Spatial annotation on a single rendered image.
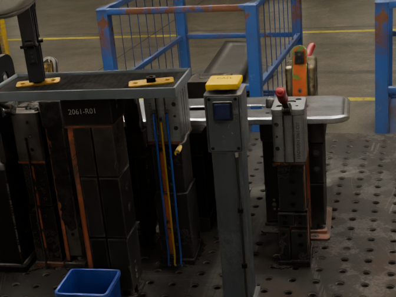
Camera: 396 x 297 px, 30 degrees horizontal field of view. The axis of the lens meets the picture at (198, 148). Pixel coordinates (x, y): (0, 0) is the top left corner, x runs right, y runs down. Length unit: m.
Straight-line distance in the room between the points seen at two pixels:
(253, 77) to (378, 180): 1.53
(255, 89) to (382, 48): 0.62
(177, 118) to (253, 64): 1.97
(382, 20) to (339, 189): 1.43
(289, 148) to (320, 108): 0.19
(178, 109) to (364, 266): 0.52
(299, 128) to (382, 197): 0.52
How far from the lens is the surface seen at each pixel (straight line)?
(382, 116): 3.42
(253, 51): 3.46
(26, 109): 1.63
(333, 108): 1.68
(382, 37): 3.33
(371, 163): 2.17
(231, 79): 1.35
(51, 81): 1.47
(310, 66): 1.82
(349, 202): 1.93
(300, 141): 1.52
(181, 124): 1.54
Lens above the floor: 1.51
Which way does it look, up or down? 20 degrees down
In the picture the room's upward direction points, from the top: 5 degrees counter-clockwise
